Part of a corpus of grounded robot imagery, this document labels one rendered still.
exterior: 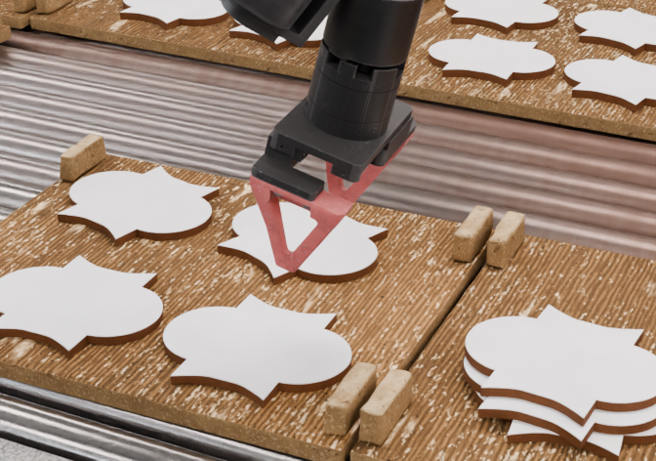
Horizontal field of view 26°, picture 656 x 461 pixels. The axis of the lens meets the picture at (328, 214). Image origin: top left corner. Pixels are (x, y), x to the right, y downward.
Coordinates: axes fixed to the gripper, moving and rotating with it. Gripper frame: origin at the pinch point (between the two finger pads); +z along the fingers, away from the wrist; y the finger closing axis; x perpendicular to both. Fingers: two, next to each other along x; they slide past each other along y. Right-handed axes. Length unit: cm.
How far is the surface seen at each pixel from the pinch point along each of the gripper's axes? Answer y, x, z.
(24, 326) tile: 5.3, -18.7, 15.8
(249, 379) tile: 5.1, -0.4, 11.0
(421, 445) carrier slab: 6.8, 13.1, 8.3
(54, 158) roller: -28, -36, 25
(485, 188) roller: -36.6, 5.3, 13.3
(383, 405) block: 7.0, 9.7, 6.4
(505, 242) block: -19.0, 10.8, 7.0
